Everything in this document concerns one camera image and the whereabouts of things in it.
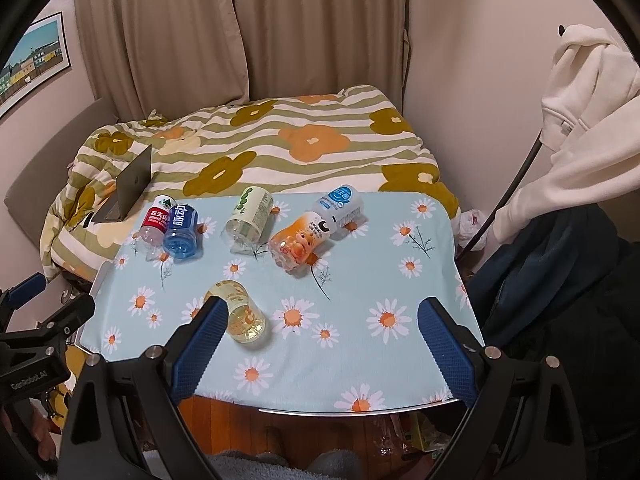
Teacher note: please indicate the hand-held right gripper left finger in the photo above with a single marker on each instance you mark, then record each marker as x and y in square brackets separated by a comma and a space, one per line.
[200, 345]

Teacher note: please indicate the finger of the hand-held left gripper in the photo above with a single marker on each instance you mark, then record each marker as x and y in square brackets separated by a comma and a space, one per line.
[25, 290]
[62, 316]

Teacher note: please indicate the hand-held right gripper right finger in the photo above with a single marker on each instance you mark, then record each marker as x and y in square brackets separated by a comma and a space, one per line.
[445, 350]

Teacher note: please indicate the yellow tea bottle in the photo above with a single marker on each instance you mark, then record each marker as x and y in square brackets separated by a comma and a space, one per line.
[246, 319]

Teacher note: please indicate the blue drink bottle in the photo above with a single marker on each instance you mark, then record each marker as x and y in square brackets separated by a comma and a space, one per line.
[181, 234]

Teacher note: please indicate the grey padded headboard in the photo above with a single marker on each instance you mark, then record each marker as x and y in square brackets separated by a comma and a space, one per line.
[45, 175]

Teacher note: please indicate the light blue daisy tablecloth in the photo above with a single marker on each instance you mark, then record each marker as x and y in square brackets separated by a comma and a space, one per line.
[350, 280]

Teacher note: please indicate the white plastic bag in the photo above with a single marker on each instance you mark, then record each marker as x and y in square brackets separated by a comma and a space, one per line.
[469, 225]

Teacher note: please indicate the dark coat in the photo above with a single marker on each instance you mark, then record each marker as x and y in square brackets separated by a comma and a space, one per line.
[565, 300]

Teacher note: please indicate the red label water bottle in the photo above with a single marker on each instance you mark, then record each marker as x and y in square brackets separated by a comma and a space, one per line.
[155, 221]

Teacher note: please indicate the orange juice bottle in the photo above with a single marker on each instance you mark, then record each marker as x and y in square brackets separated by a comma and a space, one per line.
[298, 245]

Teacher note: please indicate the grey laptop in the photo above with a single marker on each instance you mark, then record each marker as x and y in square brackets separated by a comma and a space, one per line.
[131, 182]

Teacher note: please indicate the white blue label bottle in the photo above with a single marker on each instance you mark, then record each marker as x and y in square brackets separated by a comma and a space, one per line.
[340, 207]

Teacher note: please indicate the black rack pole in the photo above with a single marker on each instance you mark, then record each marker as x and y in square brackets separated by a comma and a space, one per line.
[515, 185]

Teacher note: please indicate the striped floral blanket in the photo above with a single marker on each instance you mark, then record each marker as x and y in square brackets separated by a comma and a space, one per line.
[310, 140]

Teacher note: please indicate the white hoodie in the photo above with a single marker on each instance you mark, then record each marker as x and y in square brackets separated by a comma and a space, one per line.
[590, 125]

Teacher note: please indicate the beige curtain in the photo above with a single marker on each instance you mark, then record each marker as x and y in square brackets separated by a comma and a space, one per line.
[160, 35]
[320, 25]

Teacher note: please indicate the wall poster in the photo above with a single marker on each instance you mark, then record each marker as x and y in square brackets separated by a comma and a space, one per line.
[35, 65]

